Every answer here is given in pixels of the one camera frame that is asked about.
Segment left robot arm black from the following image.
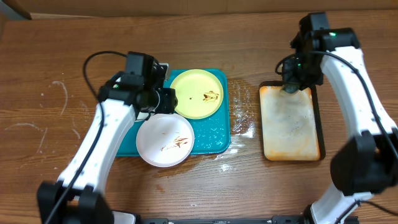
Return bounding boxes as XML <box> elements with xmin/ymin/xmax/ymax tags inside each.
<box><xmin>37</xmin><ymin>72</ymin><xmax>177</xmax><ymax>223</ymax></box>

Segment dark green sponge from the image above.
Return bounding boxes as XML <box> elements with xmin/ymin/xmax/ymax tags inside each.
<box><xmin>280</xmin><ymin>82</ymin><xmax>300</xmax><ymax>94</ymax></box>

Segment yellow-green plate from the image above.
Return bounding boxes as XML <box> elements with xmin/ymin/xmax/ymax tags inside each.
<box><xmin>170</xmin><ymin>69</ymin><xmax>224</xmax><ymax>119</ymax></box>

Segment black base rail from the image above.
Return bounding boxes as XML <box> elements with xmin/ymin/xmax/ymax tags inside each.
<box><xmin>138</xmin><ymin>215</ymin><xmax>304</xmax><ymax>224</ymax></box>

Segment white plate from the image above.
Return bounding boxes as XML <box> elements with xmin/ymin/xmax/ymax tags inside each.
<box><xmin>135</xmin><ymin>111</ymin><xmax>153</xmax><ymax>122</ymax></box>
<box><xmin>136</xmin><ymin>114</ymin><xmax>195</xmax><ymax>167</ymax></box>

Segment teal plastic tray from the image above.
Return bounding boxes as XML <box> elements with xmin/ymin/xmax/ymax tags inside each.
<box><xmin>116</xmin><ymin>69</ymin><xmax>231</xmax><ymax>157</ymax></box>

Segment white plate bottom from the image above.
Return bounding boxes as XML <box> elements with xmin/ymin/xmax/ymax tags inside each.
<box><xmin>136</xmin><ymin>114</ymin><xmax>195</xmax><ymax>167</ymax></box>

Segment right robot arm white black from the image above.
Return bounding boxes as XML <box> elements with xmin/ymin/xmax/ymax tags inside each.
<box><xmin>279</xmin><ymin>27</ymin><xmax>397</xmax><ymax>223</ymax></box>

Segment black tray with soapy water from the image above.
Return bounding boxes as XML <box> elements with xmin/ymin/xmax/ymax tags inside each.
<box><xmin>259</xmin><ymin>81</ymin><xmax>326</xmax><ymax>161</ymax></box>

